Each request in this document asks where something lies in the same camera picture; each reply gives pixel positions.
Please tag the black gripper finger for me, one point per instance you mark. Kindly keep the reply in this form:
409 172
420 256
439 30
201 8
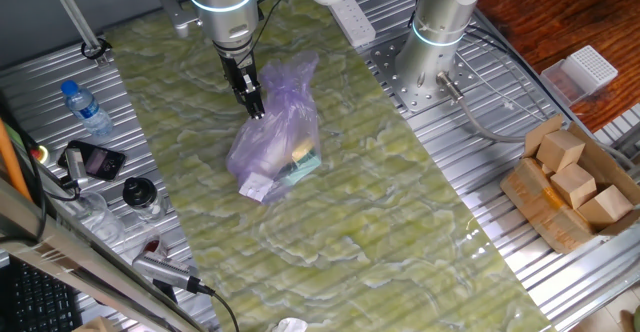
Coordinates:
256 102
244 99

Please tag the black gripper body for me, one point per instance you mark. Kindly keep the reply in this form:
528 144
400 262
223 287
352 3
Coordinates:
237 69

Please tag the purple translucent plastic bag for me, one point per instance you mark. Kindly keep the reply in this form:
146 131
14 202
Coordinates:
282 117

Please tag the yellow item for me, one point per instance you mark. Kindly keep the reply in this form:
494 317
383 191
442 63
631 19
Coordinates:
302 149

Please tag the teal box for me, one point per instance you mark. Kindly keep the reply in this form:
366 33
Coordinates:
302 169

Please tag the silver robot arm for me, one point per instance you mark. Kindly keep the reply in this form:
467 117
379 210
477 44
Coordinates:
230 17

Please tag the white power strip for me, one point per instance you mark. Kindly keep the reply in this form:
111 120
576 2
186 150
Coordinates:
352 22

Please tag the black cap glass bottle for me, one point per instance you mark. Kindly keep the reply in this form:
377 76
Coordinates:
142 197

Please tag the green marble pattern mat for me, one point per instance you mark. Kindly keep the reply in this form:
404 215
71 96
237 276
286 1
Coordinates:
350 222

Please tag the blue cap water bottle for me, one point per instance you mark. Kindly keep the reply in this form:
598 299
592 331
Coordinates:
90 112

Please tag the black smartphone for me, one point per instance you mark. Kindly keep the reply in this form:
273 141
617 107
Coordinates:
102 162

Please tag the grey metal tripod pole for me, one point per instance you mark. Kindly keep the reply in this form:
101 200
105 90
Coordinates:
75 14

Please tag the small glass with brown liquid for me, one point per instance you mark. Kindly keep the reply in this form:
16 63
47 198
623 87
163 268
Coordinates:
152 247

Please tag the large clear drinking glass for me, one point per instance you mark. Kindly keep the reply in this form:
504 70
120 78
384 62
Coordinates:
100 219

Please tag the red emergency stop button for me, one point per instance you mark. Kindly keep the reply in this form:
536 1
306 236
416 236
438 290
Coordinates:
41 154

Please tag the crumpled white tissue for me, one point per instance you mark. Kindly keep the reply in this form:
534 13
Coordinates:
290 325

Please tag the orange stick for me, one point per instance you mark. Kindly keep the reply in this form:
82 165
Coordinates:
11 162

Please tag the black keyboard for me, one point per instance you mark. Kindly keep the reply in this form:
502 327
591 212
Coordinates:
35 297

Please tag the brown wooden block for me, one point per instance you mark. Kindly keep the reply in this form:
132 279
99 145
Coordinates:
540 207

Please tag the clear plastic box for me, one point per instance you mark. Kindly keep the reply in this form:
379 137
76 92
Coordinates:
560 84

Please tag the plain wooden block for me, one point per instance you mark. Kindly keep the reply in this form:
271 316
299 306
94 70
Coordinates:
605 207
574 184
560 149

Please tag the white pipette tip box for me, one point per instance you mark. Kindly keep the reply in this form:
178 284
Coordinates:
592 67

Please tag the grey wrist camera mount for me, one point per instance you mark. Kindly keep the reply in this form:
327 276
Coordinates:
175 9

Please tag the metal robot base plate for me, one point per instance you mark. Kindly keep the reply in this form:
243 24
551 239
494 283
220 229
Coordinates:
395 89

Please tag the small ribbed silver camera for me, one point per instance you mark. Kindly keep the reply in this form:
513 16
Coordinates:
75 164

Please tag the silver camera with black mount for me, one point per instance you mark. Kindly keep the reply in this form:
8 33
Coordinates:
162 269

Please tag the metal frame beam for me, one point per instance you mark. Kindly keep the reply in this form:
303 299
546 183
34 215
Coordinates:
75 257

